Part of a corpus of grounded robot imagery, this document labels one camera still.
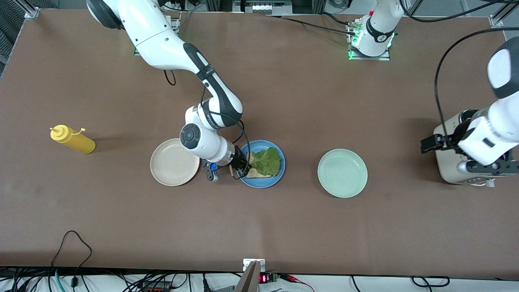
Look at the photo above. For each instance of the grey electronics box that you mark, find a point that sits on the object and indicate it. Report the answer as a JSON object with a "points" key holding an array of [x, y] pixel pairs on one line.
{"points": [[263, 6]]}

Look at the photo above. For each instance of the cream steel toaster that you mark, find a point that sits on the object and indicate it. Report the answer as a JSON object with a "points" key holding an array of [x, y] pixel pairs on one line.
{"points": [[446, 166]]}

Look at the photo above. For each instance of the red black clip lead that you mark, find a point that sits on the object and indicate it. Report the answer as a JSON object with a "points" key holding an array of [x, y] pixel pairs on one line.
{"points": [[298, 280]]}

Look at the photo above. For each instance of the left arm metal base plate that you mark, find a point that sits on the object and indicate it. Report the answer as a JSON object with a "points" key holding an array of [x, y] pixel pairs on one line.
{"points": [[365, 58]]}

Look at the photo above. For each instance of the beige round plate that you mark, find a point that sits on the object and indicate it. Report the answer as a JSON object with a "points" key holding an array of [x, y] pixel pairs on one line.
{"points": [[174, 164]]}

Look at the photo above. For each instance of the red digit display board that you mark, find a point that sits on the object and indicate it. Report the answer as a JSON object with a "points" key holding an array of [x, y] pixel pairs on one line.
{"points": [[268, 278]]}

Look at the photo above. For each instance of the aluminium table corner bracket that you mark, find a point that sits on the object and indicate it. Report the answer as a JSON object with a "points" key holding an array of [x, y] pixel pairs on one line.
{"points": [[496, 21], [30, 10]]}

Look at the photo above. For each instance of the aluminium profile post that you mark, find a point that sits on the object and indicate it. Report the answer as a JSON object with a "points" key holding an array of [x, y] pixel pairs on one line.
{"points": [[249, 280]]}

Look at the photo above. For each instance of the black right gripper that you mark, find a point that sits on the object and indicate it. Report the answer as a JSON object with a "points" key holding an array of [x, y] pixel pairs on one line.
{"points": [[239, 159]]}

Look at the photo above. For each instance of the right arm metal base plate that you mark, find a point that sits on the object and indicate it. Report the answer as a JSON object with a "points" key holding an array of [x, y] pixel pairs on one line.
{"points": [[176, 22]]}

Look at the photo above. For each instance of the orange power strip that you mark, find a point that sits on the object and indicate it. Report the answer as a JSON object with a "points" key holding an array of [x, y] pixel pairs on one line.
{"points": [[156, 289]]}

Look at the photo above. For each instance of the grey mesh chair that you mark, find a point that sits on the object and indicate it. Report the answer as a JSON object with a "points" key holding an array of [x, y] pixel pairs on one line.
{"points": [[10, 36]]}

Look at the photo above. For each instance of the green lettuce leaf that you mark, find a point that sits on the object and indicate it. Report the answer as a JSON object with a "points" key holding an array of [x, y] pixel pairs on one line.
{"points": [[267, 161]]}

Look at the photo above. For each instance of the yellow squeeze bottle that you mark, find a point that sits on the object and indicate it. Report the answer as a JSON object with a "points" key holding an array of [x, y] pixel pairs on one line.
{"points": [[75, 141]]}

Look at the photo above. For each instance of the blue round plate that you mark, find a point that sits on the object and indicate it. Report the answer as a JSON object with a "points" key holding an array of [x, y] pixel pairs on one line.
{"points": [[263, 183]]}

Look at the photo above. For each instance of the toast bread slice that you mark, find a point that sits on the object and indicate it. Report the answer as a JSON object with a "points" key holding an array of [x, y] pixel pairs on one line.
{"points": [[254, 174]]}

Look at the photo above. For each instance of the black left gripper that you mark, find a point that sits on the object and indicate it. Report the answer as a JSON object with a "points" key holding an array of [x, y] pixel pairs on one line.
{"points": [[453, 140]]}

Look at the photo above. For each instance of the pale green round plate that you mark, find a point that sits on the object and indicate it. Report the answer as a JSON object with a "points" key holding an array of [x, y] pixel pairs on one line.
{"points": [[342, 173]]}

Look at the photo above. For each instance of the white metal mount bracket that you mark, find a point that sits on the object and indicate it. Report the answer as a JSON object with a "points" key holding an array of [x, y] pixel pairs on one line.
{"points": [[248, 263]]}

